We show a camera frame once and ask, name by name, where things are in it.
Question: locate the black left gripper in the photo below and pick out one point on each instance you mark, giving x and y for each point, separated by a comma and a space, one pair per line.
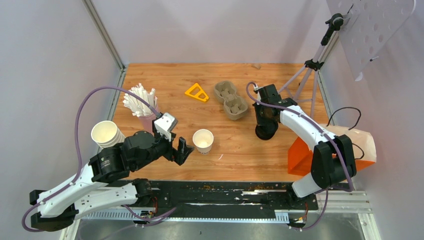
179, 156

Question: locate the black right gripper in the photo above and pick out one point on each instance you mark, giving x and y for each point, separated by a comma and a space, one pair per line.
259, 120

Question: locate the white paper coffee cup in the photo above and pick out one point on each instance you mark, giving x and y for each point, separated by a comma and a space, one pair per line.
203, 140

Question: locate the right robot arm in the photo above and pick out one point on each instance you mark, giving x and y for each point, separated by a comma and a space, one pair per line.
333, 159

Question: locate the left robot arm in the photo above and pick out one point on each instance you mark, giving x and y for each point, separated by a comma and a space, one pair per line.
58, 208

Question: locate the stack of black lids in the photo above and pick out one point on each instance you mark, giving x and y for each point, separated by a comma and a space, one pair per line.
266, 132

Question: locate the cardboard cup carrier stack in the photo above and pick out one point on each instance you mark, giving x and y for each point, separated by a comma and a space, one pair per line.
234, 106

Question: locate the orange and white paper bag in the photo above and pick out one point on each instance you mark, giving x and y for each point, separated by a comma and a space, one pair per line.
299, 157

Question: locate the yellow plastic triangle piece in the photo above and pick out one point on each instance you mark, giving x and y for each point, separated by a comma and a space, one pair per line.
197, 92

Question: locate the pink cup of straws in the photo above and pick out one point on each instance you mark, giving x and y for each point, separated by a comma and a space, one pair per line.
139, 109

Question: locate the stack of white paper cups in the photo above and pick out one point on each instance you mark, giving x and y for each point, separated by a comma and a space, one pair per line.
106, 134

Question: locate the white perforated board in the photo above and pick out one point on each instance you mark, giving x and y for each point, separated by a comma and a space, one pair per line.
368, 26

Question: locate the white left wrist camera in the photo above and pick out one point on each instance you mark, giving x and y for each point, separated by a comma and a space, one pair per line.
164, 126

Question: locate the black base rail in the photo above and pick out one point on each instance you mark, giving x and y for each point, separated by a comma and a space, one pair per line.
225, 201

